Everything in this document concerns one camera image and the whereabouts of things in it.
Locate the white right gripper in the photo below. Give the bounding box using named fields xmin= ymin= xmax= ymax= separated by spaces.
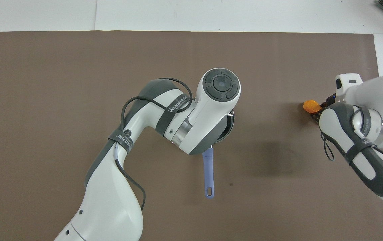
xmin=311 ymin=73 xmax=364 ymax=122

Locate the orange toy corn cob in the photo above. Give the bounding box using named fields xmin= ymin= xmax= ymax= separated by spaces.
xmin=303 ymin=99 xmax=322 ymax=114

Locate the glass lid with blue knob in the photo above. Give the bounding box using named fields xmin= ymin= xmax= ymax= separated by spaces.
xmin=216 ymin=111 xmax=235 ymax=143

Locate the brown table mat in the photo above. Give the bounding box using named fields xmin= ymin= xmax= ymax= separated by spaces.
xmin=0 ymin=31 xmax=383 ymax=241

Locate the dark pot with blue handle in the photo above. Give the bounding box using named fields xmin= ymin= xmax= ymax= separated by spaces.
xmin=202 ymin=110 xmax=235 ymax=199

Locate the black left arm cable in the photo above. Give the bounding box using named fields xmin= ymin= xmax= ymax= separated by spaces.
xmin=114 ymin=77 xmax=194 ymax=212

